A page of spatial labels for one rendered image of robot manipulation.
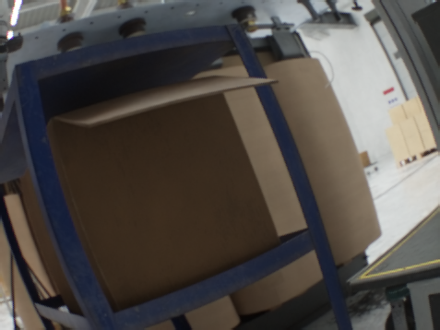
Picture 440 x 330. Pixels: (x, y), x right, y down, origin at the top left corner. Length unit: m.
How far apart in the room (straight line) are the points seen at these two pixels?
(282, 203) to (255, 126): 0.28
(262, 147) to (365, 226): 0.61
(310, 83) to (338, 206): 0.52
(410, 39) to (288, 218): 0.97
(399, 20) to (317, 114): 1.04
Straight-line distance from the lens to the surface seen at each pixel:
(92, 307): 0.58
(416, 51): 1.07
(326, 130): 2.01
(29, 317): 3.06
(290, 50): 2.12
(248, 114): 1.78
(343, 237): 1.98
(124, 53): 0.70
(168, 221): 0.67
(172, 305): 0.63
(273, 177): 1.77
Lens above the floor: 0.63
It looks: 4 degrees up
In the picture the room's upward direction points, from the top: 21 degrees counter-clockwise
